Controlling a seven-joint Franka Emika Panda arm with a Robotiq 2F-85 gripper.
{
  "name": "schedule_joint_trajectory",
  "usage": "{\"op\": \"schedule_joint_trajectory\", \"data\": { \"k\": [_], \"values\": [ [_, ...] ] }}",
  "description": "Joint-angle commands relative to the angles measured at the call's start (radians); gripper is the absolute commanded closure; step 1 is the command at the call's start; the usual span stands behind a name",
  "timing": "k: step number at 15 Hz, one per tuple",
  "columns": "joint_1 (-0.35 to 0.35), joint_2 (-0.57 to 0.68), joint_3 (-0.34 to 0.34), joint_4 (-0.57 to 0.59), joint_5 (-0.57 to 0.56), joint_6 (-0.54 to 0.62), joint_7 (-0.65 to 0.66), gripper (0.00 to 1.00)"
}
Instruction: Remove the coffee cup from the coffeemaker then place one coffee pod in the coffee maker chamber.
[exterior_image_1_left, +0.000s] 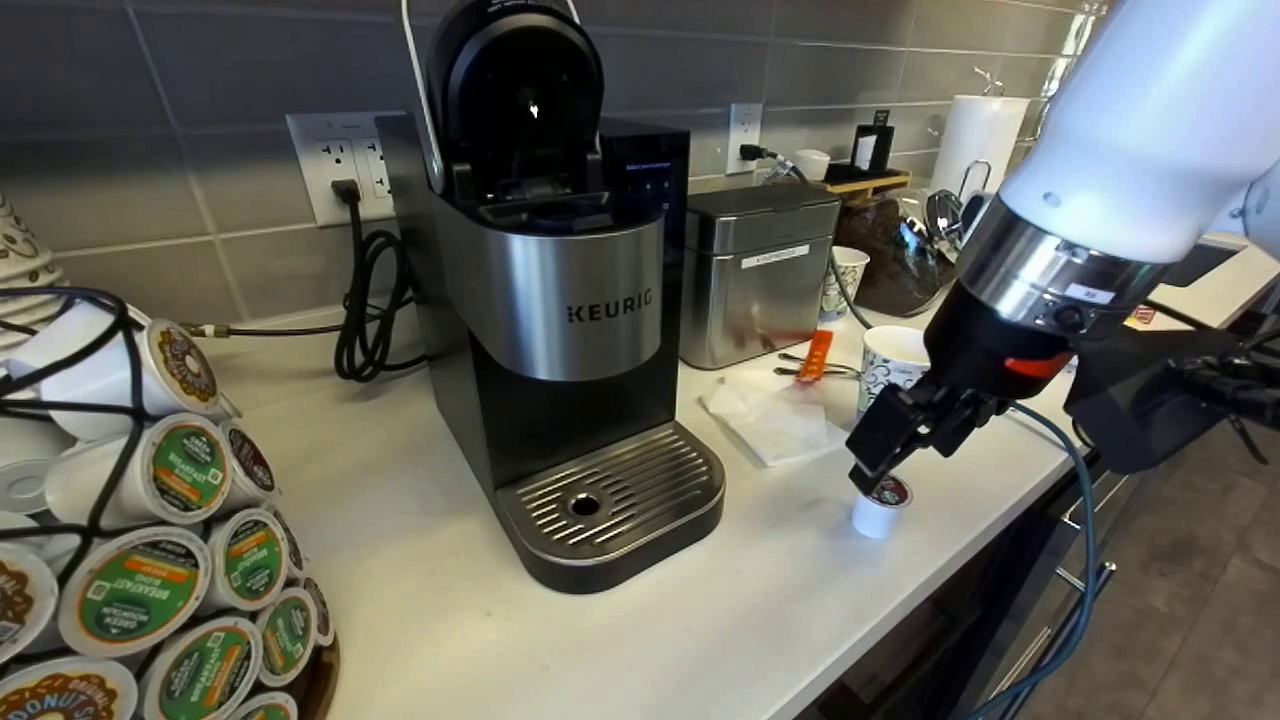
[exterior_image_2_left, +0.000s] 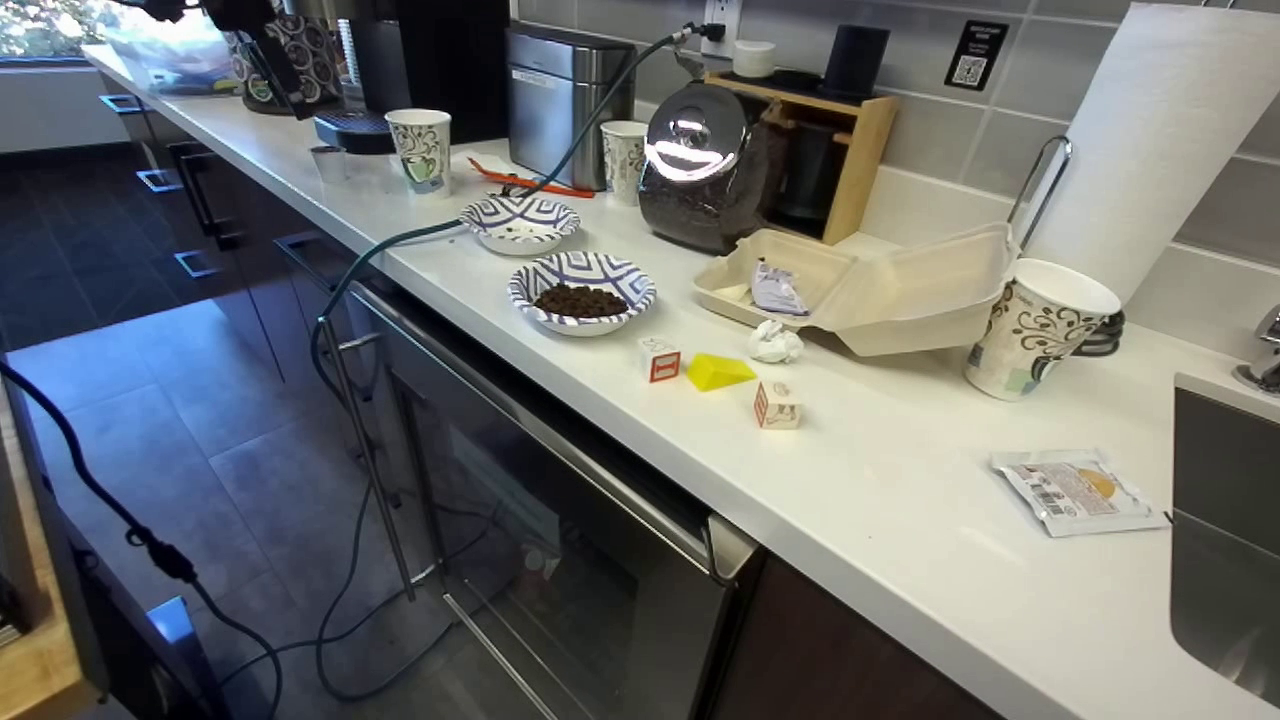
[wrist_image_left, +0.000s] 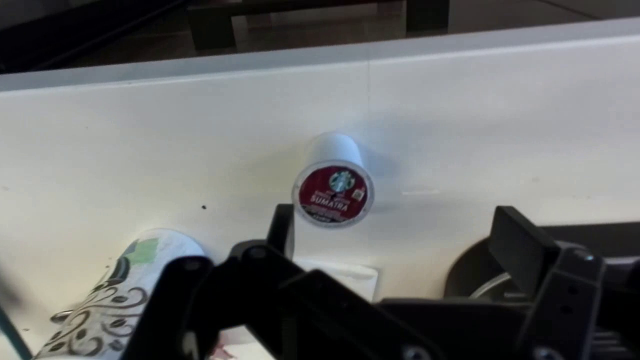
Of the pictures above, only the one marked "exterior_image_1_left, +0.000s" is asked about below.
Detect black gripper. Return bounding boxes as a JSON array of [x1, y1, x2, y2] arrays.
[[843, 271, 1153, 499]]

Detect red Starbucks coffee pod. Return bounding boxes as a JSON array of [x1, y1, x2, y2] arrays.
[[847, 472, 915, 543]]

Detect small white paper cup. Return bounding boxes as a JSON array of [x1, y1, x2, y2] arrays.
[[814, 241, 870, 324]]

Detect black silver Keurig coffeemaker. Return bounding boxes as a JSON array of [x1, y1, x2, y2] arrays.
[[393, 0, 733, 595]]

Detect dark red label coffee pod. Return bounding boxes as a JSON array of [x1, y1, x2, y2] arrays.
[[215, 416, 279, 510], [299, 573, 334, 654]]

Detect green label coffee pod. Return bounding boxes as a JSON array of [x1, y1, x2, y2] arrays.
[[205, 504, 296, 615], [53, 523, 215, 666], [222, 690, 304, 720], [134, 611, 268, 720], [44, 413, 239, 534], [253, 585, 323, 693]]

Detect brown donut label coffee pod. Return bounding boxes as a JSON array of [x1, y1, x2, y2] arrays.
[[0, 536, 60, 670], [44, 317, 227, 430], [0, 654, 140, 720]]

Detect white paper napkin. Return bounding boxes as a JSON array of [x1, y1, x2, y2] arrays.
[[694, 373, 857, 472]]

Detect stainless steel napkin dispenser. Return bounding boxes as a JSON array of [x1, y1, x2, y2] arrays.
[[676, 176, 843, 373]]

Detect dark base cabinets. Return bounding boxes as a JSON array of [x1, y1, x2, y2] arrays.
[[796, 504, 1124, 720]]

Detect wooden countertop rack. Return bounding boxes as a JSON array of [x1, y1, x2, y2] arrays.
[[814, 163, 915, 205]]

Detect white paper towel roll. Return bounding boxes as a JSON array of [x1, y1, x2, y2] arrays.
[[927, 93, 1032, 205]]

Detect orange handled utensil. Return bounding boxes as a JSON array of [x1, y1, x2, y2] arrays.
[[796, 330, 839, 392]]

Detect blue cable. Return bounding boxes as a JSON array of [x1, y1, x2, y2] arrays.
[[814, 244, 1117, 720]]

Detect small white wall outlet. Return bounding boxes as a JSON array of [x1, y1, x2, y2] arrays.
[[719, 102, 766, 176]]

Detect black power cord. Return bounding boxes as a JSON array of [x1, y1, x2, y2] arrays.
[[182, 176, 425, 390]]

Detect black wire pod carousel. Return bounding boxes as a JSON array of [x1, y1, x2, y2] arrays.
[[0, 285, 345, 720]]

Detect white wall power outlet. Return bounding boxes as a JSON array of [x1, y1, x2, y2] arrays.
[[279, 107, 394, 228]]

